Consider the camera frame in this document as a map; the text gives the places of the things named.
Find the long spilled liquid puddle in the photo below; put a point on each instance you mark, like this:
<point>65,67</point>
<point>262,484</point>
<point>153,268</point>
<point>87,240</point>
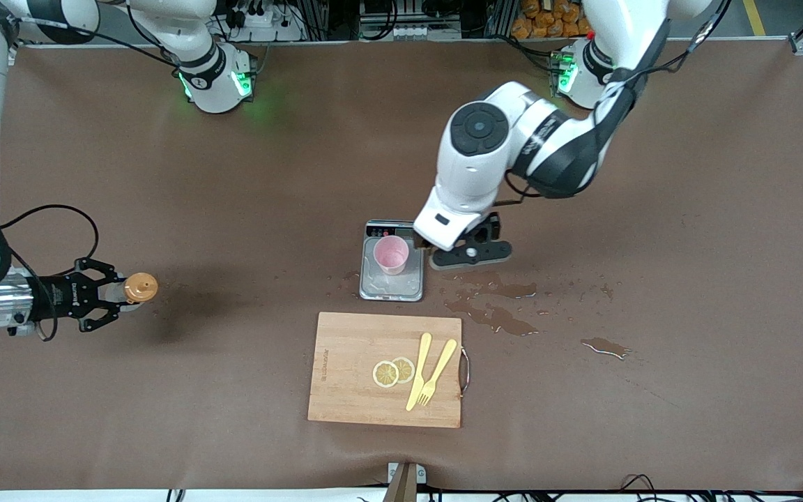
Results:
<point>506,322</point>

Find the white terminal strip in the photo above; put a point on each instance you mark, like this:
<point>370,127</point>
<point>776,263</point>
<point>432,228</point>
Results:
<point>408,33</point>

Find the wide spilled liquid puddle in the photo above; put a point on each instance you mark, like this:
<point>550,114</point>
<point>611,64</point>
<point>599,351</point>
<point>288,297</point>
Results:
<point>492,281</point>

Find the brown table cover mat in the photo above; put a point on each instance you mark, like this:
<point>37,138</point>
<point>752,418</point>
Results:
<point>164,383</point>

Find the orange packaged buns pile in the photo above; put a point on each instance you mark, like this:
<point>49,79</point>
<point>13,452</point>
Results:
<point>548,17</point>

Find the yellow plastic knife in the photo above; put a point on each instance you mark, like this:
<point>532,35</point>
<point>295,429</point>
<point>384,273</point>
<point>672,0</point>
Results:
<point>418,369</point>

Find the translucent squeeze bottle orange cap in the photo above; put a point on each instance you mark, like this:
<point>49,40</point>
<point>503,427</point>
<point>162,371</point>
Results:
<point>140,287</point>

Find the yellow lemon slice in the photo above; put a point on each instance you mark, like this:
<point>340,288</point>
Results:
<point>406,368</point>
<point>384,375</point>

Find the yellow plastic fork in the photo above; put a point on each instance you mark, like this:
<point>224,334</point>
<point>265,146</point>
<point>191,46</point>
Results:
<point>441,362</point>

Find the metal bracket camera post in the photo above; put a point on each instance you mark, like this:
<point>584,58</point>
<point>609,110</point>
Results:
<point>405,484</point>

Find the pink plastic cup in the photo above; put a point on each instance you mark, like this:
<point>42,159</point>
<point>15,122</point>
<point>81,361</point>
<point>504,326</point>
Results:
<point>391,256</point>

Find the white power strip black plugs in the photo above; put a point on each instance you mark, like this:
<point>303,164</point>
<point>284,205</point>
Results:
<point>262,17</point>

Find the small spilled liquid puddle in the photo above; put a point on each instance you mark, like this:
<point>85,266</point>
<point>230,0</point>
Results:
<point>603,346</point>

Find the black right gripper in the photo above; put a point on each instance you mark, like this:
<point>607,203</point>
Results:
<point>55,298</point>

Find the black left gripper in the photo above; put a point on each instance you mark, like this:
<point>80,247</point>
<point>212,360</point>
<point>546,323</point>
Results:
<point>420,240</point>

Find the silver digital kitchen scale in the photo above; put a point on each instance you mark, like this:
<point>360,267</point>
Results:
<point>391,286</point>

